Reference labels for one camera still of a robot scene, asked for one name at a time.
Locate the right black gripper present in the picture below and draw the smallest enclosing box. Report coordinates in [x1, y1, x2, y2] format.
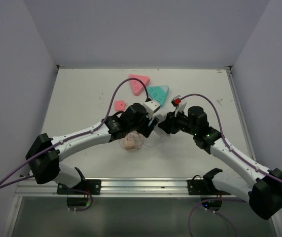
[158, 107, 197, 136]

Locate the orange thin cable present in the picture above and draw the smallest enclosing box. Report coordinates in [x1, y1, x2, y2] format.
[118, 132, 146, 153]

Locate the teal triangular socket adapter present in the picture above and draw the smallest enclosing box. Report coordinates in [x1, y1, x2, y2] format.
[147, 85, 169, 108]

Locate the pink plug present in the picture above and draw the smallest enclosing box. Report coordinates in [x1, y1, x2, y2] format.
[114, 100, 127, 112]

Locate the pink triangular socket adapter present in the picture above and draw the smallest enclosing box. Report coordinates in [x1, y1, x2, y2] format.
[129, 74, 150, 96]

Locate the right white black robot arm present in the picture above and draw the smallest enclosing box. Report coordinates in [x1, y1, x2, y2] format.
[158, 106, 282, 220]

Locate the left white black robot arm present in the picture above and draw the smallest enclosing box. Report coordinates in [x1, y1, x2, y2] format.
[26, 100, 160, 194]

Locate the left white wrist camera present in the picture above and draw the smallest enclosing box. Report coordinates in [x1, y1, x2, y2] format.
[143, 100, 161, 118]

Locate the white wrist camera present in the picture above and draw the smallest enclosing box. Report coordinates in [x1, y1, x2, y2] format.
[143, 100, 161, 118]
[171, 95, 187, 117]

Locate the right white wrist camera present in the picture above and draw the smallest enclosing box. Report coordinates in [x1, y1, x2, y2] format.
[171, 95, 187, 117]

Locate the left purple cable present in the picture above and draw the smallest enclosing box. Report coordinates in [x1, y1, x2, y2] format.
[0, 78, 153, 190]

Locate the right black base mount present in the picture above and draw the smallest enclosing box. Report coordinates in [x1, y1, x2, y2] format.
[187, 177, 230, 196]

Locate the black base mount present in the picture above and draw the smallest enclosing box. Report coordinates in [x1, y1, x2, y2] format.
[187, 177, 230, 196]
[57, 179, 102, 195]

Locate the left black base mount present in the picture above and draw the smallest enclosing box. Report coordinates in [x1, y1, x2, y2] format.
[57, 179, 102, 195]

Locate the aluminium front rail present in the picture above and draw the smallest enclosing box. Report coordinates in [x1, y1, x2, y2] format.
[15, 176, 275, 198]

